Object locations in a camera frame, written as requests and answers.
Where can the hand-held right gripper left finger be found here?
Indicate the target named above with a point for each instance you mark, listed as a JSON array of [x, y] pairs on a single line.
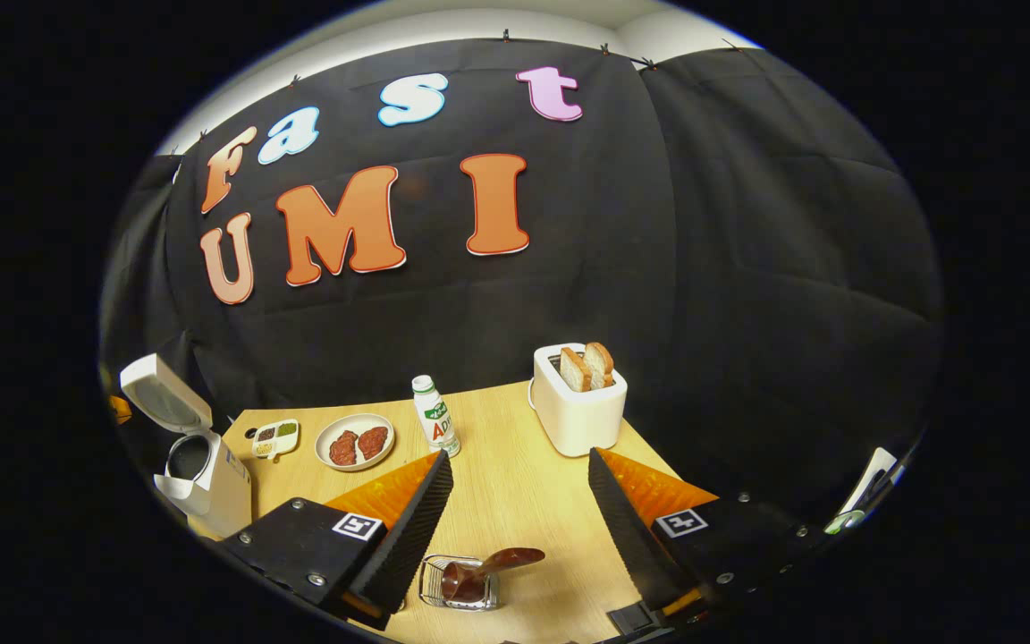
[[412, 528]]

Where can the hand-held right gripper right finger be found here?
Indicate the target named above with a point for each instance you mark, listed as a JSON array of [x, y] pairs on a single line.
[[627, 528]]

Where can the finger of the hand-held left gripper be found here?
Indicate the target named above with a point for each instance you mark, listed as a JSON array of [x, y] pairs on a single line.
[[122, 410]]

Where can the brown wooden spoon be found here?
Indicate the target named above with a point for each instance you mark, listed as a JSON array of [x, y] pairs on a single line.
[[479, 572]]

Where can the white rice cooker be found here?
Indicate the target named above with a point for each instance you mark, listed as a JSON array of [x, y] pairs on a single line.
[[220, 487]]

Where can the red meat piece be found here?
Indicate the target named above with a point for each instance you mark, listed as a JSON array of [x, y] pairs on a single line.
[[373, 442], [343, 447]]

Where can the white drink bottle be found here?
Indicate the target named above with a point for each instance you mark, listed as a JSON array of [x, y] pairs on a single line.
[[436, 416]]

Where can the white toaster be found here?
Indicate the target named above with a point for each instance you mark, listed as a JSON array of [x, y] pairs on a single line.
[[578, 420]]

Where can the white round plate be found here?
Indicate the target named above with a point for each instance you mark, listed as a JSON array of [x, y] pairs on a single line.
[[352, 421]]

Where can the white divided condiment dish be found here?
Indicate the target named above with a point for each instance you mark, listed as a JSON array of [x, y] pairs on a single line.
[[274, 438]]

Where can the toast slice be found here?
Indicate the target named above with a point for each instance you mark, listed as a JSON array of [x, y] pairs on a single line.
[[574, 371], [602, 362]]

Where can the black backdrop cloth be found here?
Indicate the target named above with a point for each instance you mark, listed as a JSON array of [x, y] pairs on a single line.
[[658, 224]]

